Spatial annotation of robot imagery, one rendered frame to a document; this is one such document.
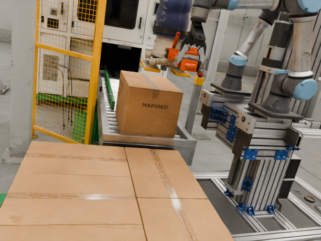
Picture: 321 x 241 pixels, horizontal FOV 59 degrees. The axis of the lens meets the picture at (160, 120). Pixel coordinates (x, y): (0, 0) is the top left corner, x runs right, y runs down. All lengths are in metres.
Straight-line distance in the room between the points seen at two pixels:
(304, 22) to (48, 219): 1.43
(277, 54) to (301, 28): 0.44
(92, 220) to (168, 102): 1.07
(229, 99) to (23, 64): 1.68
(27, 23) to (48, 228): 1.75
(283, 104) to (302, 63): 0.26
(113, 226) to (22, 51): 1.76
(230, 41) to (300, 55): 10.91
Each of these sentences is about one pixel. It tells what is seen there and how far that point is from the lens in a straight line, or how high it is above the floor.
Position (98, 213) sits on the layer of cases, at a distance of 1.37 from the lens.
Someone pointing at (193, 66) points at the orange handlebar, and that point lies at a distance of 1.28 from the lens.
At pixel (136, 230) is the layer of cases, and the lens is 1.31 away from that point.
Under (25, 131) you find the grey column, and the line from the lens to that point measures 2.82.
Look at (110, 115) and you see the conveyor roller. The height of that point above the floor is 0.55.
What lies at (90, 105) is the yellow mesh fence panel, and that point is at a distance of 2.74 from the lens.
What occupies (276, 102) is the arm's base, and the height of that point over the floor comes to 1.09.
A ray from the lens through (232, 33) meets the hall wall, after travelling 12.42.
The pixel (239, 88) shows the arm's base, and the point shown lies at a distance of 2.12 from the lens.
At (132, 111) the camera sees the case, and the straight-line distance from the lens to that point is 2.05.
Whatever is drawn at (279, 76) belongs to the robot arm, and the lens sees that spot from 1.71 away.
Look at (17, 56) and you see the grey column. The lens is 2.65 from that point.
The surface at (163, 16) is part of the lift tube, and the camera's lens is 1.83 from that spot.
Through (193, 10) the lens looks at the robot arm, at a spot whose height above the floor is 1.46.
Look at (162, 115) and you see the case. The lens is 2.10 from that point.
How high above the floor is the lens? 1.38
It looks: 18 degrees down
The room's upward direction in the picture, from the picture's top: 11 degrees clockwise
